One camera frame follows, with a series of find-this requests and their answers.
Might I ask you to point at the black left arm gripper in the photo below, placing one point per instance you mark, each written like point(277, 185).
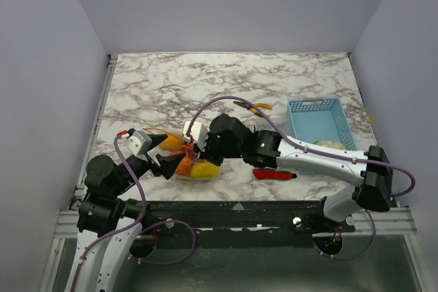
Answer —
point(168, 164)

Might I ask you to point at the small yellow orange fruit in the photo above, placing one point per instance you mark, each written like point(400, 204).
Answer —
point(172, 143)

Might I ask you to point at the clear zip bag orange zipper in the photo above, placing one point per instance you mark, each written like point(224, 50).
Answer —
point(187, 149)

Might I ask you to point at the yellow lemon squash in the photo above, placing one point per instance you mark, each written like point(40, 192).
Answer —
point(201, 170)

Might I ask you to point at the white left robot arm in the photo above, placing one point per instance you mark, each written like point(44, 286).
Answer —
point(107, 225)

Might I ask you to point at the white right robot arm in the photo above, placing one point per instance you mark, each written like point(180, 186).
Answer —
point(367, 174)

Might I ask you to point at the red black utility knife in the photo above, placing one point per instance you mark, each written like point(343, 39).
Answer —
point(278, 175)

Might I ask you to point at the light blue plastic basket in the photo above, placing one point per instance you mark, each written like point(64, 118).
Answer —
point(312, 119)

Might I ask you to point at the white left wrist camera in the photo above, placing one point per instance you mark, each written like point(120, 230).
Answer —
point(137, 142)

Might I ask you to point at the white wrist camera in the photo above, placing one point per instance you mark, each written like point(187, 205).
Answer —
point(196, 135)
point(137, 142)

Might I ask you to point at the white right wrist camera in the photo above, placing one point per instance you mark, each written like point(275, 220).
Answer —
point(196, 135)

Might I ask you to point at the black metal base rail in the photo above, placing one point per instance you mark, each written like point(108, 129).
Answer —
point(233, 224)

